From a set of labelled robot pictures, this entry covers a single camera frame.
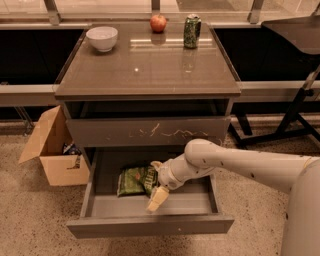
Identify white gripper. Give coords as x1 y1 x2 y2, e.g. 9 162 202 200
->
147 159 186 212

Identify green jalapeno chip bag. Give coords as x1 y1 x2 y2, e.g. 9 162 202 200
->
117 166 158 197

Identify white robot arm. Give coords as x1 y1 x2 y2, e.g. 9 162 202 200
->
147 139 320 256

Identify open grey middle drawer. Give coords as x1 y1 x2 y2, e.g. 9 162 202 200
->
67 146 234 238

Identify scratched grey top drawer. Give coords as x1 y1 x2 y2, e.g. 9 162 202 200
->
66 117 230 147

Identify grey drawer cabinet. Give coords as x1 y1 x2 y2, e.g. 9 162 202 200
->
54 21 242 168

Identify snack bags in box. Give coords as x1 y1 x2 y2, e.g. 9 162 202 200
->
62 143 82 169

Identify open cardboard box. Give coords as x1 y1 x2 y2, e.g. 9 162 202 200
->
19 106 90 186

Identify white ceramic bowl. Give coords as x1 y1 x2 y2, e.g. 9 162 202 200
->
86 26 118 52

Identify red apple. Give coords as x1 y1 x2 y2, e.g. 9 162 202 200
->
150 14 167 33

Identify green soda can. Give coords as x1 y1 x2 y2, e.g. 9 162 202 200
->
184 14 202 49

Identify black folding side table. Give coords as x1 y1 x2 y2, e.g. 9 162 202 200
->
229 14 320 148

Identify grey window ledge rail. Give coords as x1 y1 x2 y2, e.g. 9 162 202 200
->
0 80 320 108

